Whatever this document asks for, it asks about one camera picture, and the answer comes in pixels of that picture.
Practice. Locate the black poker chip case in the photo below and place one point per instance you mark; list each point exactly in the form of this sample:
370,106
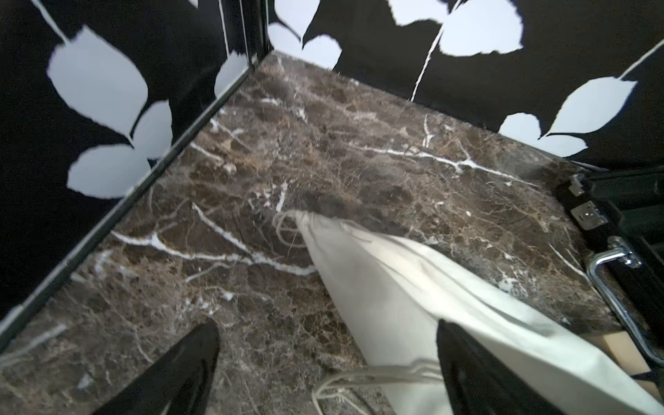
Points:
620,213

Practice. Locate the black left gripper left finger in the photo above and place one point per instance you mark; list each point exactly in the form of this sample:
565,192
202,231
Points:
178,383

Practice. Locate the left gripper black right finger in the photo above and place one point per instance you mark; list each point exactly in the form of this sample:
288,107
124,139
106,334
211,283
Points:
478,383

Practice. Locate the wooden cork piece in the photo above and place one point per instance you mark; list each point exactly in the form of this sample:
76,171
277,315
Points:
622,350

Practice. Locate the white bag drawstring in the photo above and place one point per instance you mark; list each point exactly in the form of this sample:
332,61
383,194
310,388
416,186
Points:
343,385

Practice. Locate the beige cloth bag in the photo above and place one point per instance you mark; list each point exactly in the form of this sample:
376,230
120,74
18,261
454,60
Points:
391,293

